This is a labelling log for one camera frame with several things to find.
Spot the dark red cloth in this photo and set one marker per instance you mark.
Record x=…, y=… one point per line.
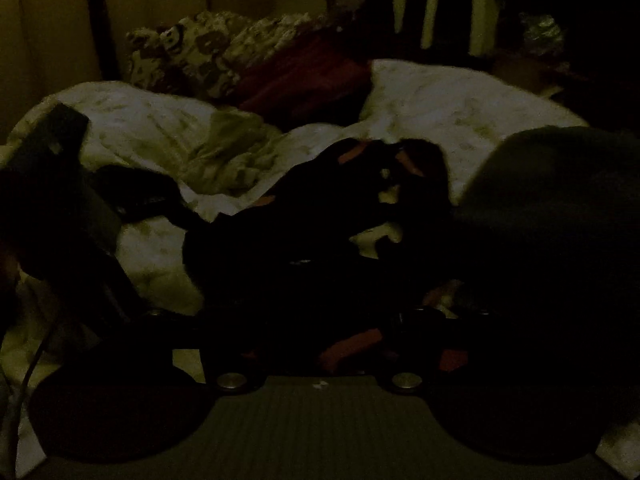
x=305, y=80

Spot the floral patterned pillow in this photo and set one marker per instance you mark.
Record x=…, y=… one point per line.
x=200, y=50

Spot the white patterned blanket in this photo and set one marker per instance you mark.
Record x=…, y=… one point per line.
x=165, y=125

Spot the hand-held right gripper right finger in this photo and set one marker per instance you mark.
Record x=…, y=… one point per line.
x=400, y=345

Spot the striped curtain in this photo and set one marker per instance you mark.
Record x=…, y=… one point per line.
x=440, y=0

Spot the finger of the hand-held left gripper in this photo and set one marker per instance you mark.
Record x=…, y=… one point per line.
x=140, y=195

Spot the pale wooden wardrobe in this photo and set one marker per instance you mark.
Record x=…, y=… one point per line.
x=45, y=15

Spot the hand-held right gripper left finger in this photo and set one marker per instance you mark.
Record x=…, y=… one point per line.
x=239, y=346

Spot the dark garment with orange stripes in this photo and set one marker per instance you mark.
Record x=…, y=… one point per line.
x=300, y=240

